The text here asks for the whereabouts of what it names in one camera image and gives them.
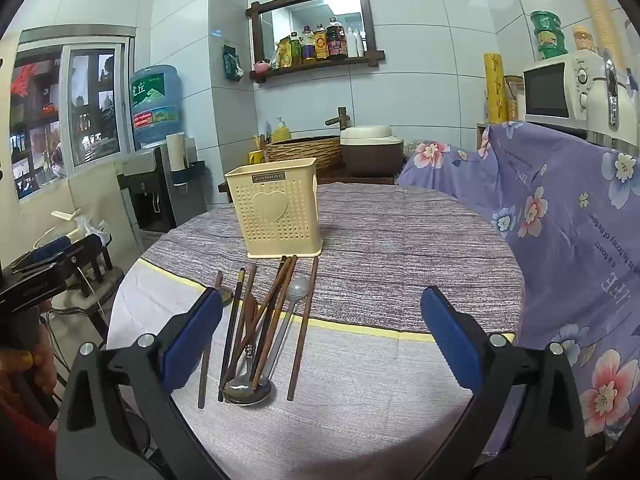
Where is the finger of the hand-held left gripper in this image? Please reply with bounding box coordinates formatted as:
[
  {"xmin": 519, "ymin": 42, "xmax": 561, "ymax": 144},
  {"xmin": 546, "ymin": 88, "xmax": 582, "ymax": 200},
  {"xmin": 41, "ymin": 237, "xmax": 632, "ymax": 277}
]
[
  {"xmin": 52, "ymin": 233, "xmax": 114, "ymax": 276},
  {"xmin": 20, "ymin": 236, "xmax": 73, "ymax": 267}
]

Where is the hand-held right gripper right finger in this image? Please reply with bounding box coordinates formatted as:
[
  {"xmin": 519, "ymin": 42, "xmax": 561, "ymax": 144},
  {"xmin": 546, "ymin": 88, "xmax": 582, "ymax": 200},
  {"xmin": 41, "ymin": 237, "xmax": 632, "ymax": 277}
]
[{"xmin": 420, "ymin": 285, "xmax": 587, "ymax": 480}]

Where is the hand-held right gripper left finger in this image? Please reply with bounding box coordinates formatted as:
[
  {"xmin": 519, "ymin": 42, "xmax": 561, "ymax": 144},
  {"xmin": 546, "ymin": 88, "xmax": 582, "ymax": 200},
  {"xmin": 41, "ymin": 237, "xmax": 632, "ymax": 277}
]
[{"xmin": 55, "ymin": 285, "xmax": 226, "ymax": 480}]

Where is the small metal spoon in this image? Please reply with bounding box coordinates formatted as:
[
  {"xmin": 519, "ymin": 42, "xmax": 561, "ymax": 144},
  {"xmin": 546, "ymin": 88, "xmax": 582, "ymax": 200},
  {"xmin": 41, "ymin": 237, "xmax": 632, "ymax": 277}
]
[{"xmin": 260, "ymin": 277, "xmax": 311, "ymax": 383}]

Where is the cream plastic utensil holder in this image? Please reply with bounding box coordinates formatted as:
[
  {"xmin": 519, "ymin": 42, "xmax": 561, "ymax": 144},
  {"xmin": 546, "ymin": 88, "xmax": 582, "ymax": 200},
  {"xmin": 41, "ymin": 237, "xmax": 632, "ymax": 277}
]
[{"xmin": 224, "ymin": 157, "xmax": 326, "ymax": 260}]

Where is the person's left forearm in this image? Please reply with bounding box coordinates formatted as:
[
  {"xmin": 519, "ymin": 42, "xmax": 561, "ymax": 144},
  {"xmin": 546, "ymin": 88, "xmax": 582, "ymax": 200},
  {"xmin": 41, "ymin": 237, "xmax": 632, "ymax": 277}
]
[{"xmin": 0, "ymin": 390, "xmax": 58, "ymax": 480}]

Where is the person's left hand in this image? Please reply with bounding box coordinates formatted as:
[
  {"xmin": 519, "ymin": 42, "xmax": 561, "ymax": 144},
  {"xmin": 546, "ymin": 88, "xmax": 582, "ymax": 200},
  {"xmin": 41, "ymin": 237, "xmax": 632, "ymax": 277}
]
[{"xmin": 0, "ymin": 327, "xmax": 60, "ymax": 396}]

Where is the round wooden stool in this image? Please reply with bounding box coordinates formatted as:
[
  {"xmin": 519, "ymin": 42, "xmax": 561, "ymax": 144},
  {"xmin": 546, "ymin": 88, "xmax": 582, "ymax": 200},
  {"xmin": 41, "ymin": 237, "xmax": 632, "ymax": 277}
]
[{"xmin": 50, "ymin": 262, "xmax": 126, "ymax": 322}]

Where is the beige cardboard panel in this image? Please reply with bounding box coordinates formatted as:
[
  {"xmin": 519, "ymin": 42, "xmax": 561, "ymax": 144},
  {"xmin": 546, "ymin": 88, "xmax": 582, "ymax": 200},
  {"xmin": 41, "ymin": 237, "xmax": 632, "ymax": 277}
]
[{"xmin": 65, "ymin": 170, "xmax": 146, "ymax": 261}]

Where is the grey water dispenser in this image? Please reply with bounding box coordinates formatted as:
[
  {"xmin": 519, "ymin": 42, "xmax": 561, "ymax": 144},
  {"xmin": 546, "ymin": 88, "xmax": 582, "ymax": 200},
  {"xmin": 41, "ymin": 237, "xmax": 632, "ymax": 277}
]
[{"xmin": 117, "ymin": 145, "xmax": 207, "ymax": 246}]

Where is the striped purple grey tablecloth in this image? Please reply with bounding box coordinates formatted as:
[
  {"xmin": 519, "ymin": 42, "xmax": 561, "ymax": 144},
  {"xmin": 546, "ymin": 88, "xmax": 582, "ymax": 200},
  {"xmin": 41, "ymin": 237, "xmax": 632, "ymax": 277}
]
[{"xmin": 106, "ymin": 183, "xmax": 526, "ymax": 480}]

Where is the dark brown chopstick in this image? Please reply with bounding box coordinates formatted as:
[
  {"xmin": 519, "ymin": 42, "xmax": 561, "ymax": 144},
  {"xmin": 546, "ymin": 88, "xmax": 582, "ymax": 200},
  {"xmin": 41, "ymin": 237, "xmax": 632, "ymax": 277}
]
[{"xmin": 250, "ymin": 256, "xmax": 287, "ymax": 368}]

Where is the dark green hanging tray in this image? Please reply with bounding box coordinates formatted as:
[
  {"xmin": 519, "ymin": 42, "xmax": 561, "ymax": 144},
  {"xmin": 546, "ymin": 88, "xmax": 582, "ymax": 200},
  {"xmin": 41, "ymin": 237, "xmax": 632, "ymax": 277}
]
[{"xmin": 170, "ymin": 160, "xmax": 207, "ymax": 186}]

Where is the white paper roll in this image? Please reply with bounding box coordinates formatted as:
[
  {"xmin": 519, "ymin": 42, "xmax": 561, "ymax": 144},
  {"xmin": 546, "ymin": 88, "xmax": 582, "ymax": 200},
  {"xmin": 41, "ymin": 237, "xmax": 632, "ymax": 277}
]
[{"xmin": 166, "ymin": 132, "xmax": 187, "ymax": 173}]

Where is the sliding glass window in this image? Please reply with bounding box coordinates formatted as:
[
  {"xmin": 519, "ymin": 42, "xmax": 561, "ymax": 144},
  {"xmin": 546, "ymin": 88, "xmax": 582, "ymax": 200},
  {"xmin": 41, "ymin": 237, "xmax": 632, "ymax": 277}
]
[{"xmin": 10, "ymin": 35, "xmax": 136, "ymax": 201}]

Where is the purple floral cloth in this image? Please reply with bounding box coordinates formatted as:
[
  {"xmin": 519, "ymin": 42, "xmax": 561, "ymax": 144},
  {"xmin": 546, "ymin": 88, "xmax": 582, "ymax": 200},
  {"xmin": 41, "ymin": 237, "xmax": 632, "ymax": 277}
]
[{"xmin": 397, "ymin": 121, "xmax": 640, "ymax": 466}]

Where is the blue water jug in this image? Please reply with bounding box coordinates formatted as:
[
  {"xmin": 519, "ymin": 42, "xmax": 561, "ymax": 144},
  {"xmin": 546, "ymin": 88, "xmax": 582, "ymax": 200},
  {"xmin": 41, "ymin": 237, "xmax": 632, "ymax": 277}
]
[{"xmin": 131, "ymin": 64, "xmax": 182, "ymax": 145}]

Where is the dark wooden sink cabinet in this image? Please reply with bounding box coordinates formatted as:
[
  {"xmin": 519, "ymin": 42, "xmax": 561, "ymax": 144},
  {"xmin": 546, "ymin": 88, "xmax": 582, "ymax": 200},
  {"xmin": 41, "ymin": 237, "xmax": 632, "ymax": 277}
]
[{"xmin": 218, "ymin": 167, "xmax": 401, "ymax": 206}]

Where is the white brown rice cooker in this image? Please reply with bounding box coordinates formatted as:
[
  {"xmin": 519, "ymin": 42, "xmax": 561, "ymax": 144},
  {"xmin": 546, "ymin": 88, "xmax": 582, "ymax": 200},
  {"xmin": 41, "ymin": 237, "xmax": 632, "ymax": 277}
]
[{"xmin": 340, "ymin": 125, "xmax": 405, "ymax": 178}]

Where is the woven brown basin sink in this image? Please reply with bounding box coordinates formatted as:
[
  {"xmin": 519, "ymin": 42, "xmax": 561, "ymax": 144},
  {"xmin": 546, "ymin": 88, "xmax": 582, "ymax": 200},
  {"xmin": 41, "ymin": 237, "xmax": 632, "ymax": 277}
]
[{"xmin": 264, "ymin": 136, "xmax": 344, "ymax": 171}]

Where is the green hanging packet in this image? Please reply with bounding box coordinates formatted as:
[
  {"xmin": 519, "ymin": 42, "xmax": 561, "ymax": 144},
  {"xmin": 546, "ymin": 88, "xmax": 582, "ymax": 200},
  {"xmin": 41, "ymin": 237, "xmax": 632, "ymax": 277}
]
[{"xmin": 222, "ymin": 45, "xmax": 244, "ymax": 81}]

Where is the bronze faucet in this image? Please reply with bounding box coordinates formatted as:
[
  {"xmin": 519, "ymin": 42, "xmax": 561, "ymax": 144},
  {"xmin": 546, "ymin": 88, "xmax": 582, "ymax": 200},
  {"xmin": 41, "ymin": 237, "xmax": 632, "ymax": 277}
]
[{"xmin": 325, "ymin": 106, "xmax": 351, "ymax": 132}]

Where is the glass jar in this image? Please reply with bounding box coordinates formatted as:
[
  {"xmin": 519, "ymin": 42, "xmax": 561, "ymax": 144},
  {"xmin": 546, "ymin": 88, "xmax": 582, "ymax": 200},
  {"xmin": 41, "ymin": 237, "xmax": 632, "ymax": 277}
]
[{"xmin": 505, "ymin": 75, "xmax": 525, "ymax": 122}]

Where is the yellow paper roll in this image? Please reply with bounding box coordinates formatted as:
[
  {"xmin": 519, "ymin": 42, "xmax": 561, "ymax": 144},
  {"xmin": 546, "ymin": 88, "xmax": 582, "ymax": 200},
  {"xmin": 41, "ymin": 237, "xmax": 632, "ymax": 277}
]
[{"xmin": 482, "ymin": 51, "xmax": 509, "ymax": 123}]

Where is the white microwave oven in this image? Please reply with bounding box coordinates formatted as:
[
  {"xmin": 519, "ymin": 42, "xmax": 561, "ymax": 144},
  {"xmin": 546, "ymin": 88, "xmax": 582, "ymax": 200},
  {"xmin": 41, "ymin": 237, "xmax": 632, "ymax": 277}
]
[{"xmin": 522, "ymin": 50, "xmax": 608, "ymax": 131}]

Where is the white thermal pot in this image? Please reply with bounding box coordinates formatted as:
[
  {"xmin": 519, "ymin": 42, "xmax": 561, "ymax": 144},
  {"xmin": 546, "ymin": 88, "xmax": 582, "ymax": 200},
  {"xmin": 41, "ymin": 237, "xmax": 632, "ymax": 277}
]
[{"xmin": 585, "ymin": 52, "xmax": 640, "ymax": 148}]

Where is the wooden framed mirror shelf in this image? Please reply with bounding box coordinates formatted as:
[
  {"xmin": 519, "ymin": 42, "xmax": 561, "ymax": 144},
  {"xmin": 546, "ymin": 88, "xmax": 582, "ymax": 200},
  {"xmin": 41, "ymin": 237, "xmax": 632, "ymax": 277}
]
[{"xmin": 245, "ymin": 0, "xmax": 386, "ymax": 83}]

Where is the dark soy sauce bottle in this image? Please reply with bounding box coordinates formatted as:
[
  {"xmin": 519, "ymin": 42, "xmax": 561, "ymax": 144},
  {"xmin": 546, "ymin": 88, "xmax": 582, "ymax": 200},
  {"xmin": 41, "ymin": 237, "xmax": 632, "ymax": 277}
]
[{"xmin": 326, "ymin": 16, "xmax": 348, "ymax": 59}]

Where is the plastic jar with orange lid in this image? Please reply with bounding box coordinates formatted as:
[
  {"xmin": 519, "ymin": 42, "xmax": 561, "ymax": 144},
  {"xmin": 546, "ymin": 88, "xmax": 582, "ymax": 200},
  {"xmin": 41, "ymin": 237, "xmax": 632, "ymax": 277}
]
[{"xmin": 572, "ymin": 25, "xmax": 599, "ymax": 54}]

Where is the beige corrugated hose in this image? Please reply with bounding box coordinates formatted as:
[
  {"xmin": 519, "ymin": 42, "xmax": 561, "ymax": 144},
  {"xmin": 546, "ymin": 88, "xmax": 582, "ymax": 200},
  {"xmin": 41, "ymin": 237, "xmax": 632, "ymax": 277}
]
[{"xmin": 570, "ymin": 0, "xmax": 614, "ymax": 56}]

